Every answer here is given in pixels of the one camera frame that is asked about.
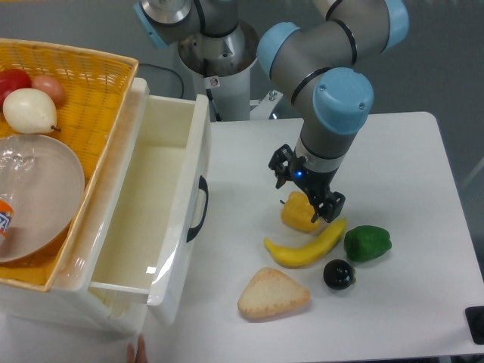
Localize triangular toasted bread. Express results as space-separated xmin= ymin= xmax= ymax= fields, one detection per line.
xmin=237 ymin=267 xmax=311 ymax=320

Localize dark purple grape bunch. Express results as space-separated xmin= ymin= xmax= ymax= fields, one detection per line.
xmin=323 ymin=259 xmax=356 ymax=290

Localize beige plate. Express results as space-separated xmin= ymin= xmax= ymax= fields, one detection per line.
xmin=1 ymin=135 xmax=85 ymax=262

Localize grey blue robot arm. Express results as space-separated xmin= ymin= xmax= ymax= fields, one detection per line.
xmin=134 ymin=1 xmax=409 ymax=222

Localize yellow wicker basket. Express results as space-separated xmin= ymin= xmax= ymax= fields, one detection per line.
xmin=1 ymin=39 xmax=138 ymax=292

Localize black cable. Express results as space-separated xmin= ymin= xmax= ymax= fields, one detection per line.
xmin=138 ymin=62 xmax=185 ymax=100

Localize yellow banana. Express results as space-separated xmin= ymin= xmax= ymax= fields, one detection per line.
xmin=263 ymin=219 xmax=347 ymax=268

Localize person's fingers at bottom edge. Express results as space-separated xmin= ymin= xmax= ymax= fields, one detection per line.
xmin=126 ymin=334 xmax=148 ymax=363

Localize clear plastic bottle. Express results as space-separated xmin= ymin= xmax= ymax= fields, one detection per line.
xmin=1 ymin=146 xmax=36 ymax=262

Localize white open drawer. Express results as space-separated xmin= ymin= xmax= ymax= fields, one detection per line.
xmin=87 ymin=94 xmax=211 ymax=328

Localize pink peach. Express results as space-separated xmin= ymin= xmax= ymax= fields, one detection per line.
xmin=32 ymin=75 xmax=67 ymax=107

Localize red apple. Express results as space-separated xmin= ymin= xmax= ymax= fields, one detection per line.
xmin=0 ymin=69 xmax=32 ymax=109

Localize white pear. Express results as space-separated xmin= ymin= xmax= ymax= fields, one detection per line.
xmin=3 ymin=88 xmax=61 ymax=134

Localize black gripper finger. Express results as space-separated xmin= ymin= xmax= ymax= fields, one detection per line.
xmin=310 ymin=190 xmax=346 ymax=223
xmin=268 ymin=144 xmax=294 ymax=189

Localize black device at table edge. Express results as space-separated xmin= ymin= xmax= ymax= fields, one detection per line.
xmin=464 ymin=306 xmax=484 ymax=345

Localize black drawer handle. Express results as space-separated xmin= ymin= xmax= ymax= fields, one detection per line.
xmin=186 ymin=175 xmax=209 ymax=243

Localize white drawer cabinet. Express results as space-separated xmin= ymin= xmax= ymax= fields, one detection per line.
xmin=1 ymin=78 xmax=149 ymax=333

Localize yellow bell pepper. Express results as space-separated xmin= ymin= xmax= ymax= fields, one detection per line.
xmin=281 ymin=191 xmax=321 ymax=233

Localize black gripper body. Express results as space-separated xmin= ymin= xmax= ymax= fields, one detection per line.
xmin=291 ymin=145 xmax=338 ymax=200

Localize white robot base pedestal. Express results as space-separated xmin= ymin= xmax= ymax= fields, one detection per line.
xmin=178 ymin=20 xmax=259 ymax=121

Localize green bell pepper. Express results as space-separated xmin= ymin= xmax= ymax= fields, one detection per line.
xmin=344 ymin=225 xmax=392 ymax=262

